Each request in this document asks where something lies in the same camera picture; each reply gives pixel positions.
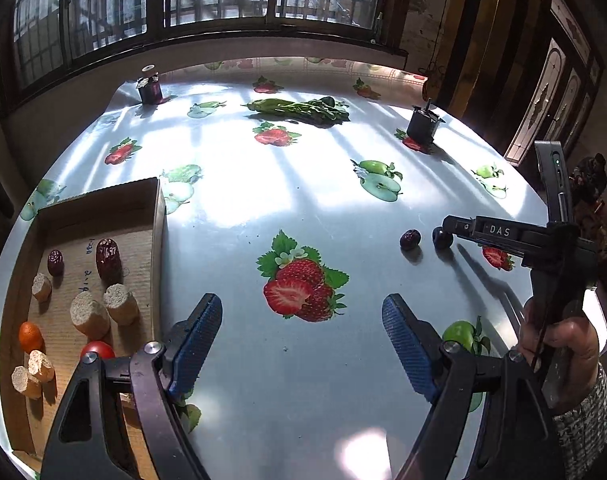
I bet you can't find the barred window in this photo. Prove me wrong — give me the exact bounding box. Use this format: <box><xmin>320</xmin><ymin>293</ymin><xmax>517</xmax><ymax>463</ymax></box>
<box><xmin>0</xmin><ymin>0</ymin><xmax>409</xmax><ymax>106</ymax></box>

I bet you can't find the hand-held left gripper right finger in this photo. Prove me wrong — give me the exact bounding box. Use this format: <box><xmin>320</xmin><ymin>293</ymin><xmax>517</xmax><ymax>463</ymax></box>
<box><xmin>382</xmin><ymin>293</ymin><xmax>567</xmax><ymax>480</ymax></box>

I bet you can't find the large beige sugarcane chunk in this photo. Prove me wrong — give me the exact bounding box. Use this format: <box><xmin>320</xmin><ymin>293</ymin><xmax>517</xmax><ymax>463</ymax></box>
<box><xmin>70</xmin><ymin>291</ymin><xmax>111</xmax><ymax>339</ymax></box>

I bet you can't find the fruit-printed white tablecloth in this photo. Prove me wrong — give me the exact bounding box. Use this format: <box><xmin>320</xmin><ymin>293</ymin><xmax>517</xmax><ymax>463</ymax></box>
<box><xmin>0</xmin><ymin>57</ymin><xmax>607</xmax><ymax>480</ymax></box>

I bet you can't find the person's right forearm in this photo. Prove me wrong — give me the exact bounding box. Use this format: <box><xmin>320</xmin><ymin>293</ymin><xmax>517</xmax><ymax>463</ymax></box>
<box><xmin>551</xmin><ymin>365</ymin><xmax>607</xmax><ymax>480</ymax></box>

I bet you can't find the orange tangerine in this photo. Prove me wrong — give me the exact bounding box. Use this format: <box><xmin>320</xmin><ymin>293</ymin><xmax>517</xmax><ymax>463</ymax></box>
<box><xmin>18</xmin><ymin>321</ymin><xmax>45</xmax><ymax>353</ymax></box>

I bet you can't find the dark glass jar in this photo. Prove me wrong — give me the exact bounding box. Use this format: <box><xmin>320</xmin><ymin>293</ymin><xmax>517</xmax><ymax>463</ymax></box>
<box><xmin>136</xmin><ymin>74</ymin><xmax>163</xmax><ymax>106</ymax></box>

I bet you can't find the bunch of green vegetables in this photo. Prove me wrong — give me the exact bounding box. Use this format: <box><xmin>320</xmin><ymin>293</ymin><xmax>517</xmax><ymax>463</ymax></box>
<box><xmin>241</xmin><ymin>96</ymin><xmax>351</xmax><ymax>128</ymax></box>

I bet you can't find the large red date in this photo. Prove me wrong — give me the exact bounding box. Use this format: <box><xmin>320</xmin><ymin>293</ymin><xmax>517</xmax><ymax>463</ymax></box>
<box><xmin>96</xmin><ymin>237</ymin><xmax>123</xmax><ymax>285</ymax></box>

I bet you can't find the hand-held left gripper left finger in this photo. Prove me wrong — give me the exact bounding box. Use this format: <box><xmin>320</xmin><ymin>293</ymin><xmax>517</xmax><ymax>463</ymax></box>
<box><xmin>41</xmin><ymin>292</ymin><xmax>223</xmax><ymax>480</ymax></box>

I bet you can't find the wooden panel door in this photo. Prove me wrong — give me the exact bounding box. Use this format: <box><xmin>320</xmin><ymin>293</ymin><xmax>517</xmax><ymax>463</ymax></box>
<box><xmin>503</xmin><ymin>0</ymin><xmax>607</xmax><ymax>166</ymax></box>

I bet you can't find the brown cardboard box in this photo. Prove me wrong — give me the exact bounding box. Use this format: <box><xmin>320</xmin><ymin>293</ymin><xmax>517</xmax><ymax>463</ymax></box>
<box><xmin>0</xmin><ymin>176</ymin><xmax>167</xmax><ymax>480</ymax></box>

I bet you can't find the person's right hand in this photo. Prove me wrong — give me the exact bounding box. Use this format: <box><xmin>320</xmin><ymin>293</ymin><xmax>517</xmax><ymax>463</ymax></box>
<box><xmin>518</xmin><ymin>297</ymin><xmax>601</xmax><ymax>416</ymax></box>

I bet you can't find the dark brown bundle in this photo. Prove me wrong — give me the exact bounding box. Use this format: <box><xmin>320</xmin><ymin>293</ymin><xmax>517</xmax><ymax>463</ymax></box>
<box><xmin>568</xmin><ymin>154</ymin><xmax>607</xmax><ymax>221</ymax></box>

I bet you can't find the black box device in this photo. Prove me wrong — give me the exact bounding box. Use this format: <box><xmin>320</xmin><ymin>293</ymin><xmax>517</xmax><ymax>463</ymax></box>
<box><xmin>407</xmin><ymin>100</ymin><xmax>445</xmax><ymax>145</ymax></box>

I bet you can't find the red tomato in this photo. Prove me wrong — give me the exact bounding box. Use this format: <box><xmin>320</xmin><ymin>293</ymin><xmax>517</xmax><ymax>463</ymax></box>
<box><xmin>80</xmin><ymin>341</ymin><xmax>117</xmax><ymax>361</ymax></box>

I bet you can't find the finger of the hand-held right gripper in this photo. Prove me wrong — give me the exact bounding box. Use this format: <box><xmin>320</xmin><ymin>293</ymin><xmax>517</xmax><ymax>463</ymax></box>
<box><xmin>442</xmin><ymin>215</ymin><xmax>478</xmax><ymax>237</ymax></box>

